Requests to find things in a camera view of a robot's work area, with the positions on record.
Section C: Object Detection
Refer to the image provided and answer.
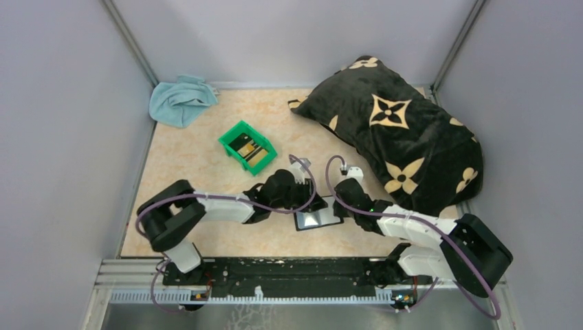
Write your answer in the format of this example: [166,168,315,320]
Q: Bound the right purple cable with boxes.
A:
[324,155,502,320]

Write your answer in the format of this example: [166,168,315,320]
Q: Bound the black card holder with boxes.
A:
[294,195,344,232]

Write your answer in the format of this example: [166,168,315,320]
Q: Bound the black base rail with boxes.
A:
[162,257,414,298]

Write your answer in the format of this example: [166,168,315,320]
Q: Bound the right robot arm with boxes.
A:
[334,178,514,298]

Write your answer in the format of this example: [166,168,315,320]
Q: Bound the light blue cloth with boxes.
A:
[148,75,220,129]

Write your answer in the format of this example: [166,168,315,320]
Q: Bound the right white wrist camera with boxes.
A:
[340,165,364,184]

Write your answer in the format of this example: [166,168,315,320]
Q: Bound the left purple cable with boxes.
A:
[135,153,318,315]

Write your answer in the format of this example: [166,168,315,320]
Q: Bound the gold card in bin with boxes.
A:
[229,133,268,168]

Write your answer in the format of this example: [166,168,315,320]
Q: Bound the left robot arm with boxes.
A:
[136,169,328,274]

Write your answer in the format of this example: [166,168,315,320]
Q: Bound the purple cable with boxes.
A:
[324,155,502,320]
[135,153,318,315]

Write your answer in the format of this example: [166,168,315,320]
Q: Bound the green plastic bin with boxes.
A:
[218,120,278,176]

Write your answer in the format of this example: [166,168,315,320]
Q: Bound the black floral pillow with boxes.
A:
[287,55,484,216]

